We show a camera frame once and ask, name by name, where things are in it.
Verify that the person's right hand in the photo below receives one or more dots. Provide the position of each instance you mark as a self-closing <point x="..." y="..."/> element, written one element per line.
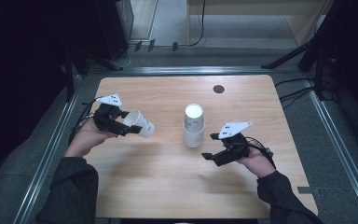
<point x="258" y="161"/>

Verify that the single flowered paper cup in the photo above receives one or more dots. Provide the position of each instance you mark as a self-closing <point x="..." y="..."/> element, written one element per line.
<point x="141" y="123"/>

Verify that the round black table grommet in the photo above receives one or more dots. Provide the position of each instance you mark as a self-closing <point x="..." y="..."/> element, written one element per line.
<point x="218" y="89"/>

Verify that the black metal stand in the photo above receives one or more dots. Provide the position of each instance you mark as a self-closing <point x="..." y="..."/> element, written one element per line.
<point x="74" y="65"/>

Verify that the light wooden furniture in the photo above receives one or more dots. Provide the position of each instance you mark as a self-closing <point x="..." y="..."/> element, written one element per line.
<point x="261" y="9"/>

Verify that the stack of white paper cups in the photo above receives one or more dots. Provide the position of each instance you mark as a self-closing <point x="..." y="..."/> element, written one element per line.
<point x="194" y="130"/>

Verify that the grey tape piece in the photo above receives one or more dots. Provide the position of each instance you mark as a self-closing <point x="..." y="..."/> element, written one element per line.
<point x="305" y="190"/>

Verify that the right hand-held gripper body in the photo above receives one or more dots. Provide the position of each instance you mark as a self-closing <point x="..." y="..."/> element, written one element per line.
<point x="233" y="149"/>

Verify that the person's left hand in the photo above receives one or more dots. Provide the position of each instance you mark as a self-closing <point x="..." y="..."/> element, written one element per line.
<point x="87" y="137"/>

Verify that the black cabinet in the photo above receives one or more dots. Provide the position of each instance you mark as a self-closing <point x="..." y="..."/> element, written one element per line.
<point x="113" y="28"/>

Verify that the metal floor rail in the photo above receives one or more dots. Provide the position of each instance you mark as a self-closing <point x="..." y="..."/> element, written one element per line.
<point x="341" y="155"/>
<point x="192" y="70"/>
<point x="48" y="155"/>

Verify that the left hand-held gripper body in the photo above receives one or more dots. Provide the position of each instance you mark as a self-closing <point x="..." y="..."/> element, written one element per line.
<point x="107" y="119"/>

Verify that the black tape strip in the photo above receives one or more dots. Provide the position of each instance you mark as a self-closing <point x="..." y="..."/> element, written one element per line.
<point x="151" y="45"/>
<point x="174" y="46"/>
<point x="138" y="46"/>

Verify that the black tripod stand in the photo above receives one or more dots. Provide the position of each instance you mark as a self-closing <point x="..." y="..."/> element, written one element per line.
<point x="315" y="40"/>

